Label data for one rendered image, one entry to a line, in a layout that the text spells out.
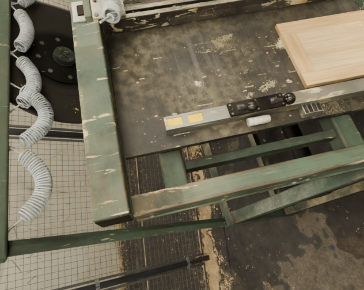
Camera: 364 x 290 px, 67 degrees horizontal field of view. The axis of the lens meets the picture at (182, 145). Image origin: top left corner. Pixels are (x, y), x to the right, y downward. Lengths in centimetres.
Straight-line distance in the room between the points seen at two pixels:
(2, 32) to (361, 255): 256
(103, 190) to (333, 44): 103
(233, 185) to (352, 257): 172
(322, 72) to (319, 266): 176
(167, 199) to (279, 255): 207
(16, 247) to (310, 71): 125
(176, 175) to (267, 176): 29
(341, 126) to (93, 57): 92
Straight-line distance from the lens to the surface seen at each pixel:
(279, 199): 171
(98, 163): 82
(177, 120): 92
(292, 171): 91
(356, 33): 140
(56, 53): 166
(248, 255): 302
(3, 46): 158
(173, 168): 93
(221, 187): 83
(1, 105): 138
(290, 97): 89
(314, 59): 122
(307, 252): 262
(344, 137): 114
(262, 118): 98
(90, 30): 111
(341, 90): 114
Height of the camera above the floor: 218
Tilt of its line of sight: 36 degrees down
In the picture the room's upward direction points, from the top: 87 degrees counter-clockwise
